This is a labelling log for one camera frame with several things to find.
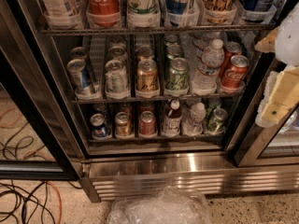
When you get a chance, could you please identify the orange cable on floor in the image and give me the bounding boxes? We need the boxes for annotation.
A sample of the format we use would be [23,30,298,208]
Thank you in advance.
[46,180,63,224]

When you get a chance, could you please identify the glass fridge door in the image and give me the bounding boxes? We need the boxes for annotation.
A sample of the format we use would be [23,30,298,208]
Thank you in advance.
[0,0,85,180]
[227,54,299,167]

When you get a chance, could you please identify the black cables on floor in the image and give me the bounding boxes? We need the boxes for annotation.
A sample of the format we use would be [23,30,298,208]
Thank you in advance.
[0,180,82,224]

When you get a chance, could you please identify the green soda can rear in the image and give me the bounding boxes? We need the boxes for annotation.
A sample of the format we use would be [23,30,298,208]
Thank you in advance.
[164,34,179,46]

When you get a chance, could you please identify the red cola can rear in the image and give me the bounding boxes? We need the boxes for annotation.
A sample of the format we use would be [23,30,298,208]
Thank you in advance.
[219,41,242,78]

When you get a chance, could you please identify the small water bottle bottom shelf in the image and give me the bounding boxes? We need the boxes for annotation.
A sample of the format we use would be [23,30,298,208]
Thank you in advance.
[183,103,206,136]

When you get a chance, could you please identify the red cola can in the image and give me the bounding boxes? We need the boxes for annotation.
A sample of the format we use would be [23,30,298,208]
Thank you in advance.
[219,41,242,78]
[221,55,249,89]

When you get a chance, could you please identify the clear water bottle middle shelf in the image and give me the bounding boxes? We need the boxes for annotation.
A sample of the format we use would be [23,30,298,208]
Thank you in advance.
[193,39,224,90]

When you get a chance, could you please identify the gold soda can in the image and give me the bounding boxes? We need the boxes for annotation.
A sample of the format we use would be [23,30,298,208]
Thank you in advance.
[136,59,158,92]
[136,45,154,62]

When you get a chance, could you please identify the green can bottom shelf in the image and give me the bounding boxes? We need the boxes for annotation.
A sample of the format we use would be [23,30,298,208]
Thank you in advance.
[206,108,228,133]

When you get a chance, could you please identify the blue can bottom shelf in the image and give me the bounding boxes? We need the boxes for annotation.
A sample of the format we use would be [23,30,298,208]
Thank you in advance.
[90,113,109,138]

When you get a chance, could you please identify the middle wire shelf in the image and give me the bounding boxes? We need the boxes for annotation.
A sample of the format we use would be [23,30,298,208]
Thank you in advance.
[72,93,241,105]

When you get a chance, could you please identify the white silver can rear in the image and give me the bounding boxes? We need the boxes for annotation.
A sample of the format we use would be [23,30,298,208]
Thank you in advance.
[109,35,127,49]

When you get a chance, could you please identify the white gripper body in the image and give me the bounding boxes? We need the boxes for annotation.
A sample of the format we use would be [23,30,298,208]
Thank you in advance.
[254,64,299,129]

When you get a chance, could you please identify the red can bottom shelf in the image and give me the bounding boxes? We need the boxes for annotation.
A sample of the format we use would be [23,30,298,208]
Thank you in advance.
[139,111,156,135]

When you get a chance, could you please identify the stainless fridge base grille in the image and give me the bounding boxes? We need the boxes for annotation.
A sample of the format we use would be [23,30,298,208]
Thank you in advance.
[79,153,299,203]

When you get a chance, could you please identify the white label bottle top shelf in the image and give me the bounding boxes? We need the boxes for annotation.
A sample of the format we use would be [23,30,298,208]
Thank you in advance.
[36,0,84,18]

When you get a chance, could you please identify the left glass fridge door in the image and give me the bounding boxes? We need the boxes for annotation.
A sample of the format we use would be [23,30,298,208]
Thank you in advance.
[0,0,85,180]

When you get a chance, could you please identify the blue silver can rear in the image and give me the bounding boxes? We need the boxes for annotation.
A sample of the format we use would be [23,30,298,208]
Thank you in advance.
[70,47,91,65]

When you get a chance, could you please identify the green soda can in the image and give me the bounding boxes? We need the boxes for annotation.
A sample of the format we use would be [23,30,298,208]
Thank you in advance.
[166,58,189,91]
[164,34,179,46]
[165,45,184,71]

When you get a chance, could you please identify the green soda can front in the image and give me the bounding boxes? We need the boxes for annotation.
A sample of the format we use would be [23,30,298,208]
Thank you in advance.
[166,58,189,91]

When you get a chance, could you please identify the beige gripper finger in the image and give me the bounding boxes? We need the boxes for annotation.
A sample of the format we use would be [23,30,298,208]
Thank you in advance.
[254,28,278,53]
[261,66,299,125]

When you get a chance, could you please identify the red cola bottle top shelf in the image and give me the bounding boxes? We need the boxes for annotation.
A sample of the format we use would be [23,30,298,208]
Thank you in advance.
[88,0,120,27]

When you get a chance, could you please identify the right glass fridge door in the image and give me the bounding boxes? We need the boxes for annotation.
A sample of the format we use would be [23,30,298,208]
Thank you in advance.
[227,54,299,167]

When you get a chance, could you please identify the dark juice bottle white cap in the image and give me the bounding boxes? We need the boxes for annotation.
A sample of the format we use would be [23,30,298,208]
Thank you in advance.
[163,100,181,137]

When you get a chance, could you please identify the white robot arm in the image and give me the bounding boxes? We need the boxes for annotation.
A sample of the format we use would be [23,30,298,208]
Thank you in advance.
[255,3,299,128]

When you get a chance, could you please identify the top wire shelf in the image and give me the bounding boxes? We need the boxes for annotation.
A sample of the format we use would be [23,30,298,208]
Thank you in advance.
[40,22,276,36]

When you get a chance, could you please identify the gold soda can rear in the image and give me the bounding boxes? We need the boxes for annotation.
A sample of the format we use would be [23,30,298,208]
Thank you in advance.
[136,45,154,62]

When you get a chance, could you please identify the white silver can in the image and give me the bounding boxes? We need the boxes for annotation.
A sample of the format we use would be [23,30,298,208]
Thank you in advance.
[109,35,127,49]
[108,46,127,64]
[105,60,128,93]

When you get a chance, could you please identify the gold can bottom shelf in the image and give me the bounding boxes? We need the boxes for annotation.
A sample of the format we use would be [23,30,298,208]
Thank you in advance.
[115,112,132,137]

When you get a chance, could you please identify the clear plastic bag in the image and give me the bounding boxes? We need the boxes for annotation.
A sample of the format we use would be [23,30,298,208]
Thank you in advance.
[107,187,212,224]

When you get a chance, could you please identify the gold soda can front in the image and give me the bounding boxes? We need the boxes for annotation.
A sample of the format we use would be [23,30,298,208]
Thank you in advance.
[136,59,158,92]

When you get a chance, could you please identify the blue silver can front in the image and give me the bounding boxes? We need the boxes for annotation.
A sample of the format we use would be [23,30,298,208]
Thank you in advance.
[66,59,95,95]

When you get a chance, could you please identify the wire shelf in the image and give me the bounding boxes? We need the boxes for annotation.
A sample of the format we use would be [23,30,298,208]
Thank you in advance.
[72,93,241,105]
[40,22,276,36]

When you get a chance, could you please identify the white silver can front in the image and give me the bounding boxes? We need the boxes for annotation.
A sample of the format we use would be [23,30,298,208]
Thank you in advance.
[105,60,128,93]

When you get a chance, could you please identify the red cola can front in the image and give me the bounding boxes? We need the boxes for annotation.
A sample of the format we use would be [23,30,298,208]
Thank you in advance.
[221,55,249,89]

